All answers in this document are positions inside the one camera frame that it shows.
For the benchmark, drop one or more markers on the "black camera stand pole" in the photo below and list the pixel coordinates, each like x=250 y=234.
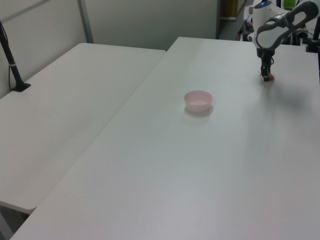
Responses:
x=313 y=37
x=11 y=62

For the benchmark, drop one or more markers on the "red toy strawberry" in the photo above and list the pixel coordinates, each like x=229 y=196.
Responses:
x=271 y=78

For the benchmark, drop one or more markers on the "brown wooden board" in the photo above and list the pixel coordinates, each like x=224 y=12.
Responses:
x=230 y=8

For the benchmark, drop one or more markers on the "white side table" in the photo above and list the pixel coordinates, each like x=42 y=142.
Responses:
x=62 y=112

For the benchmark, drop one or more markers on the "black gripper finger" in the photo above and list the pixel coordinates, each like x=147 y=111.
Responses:
x=264 y=73
x=270 y=68

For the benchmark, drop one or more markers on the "grey partition frame post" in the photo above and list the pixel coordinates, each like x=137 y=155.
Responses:
x=86 y=22

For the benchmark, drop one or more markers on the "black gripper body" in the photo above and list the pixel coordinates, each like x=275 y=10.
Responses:
x=266 y=56

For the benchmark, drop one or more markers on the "pink plastic bowl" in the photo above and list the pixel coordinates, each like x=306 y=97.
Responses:
x=198 y=101

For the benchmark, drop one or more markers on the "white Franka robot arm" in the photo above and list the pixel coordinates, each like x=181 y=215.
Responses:
x=270 y=32

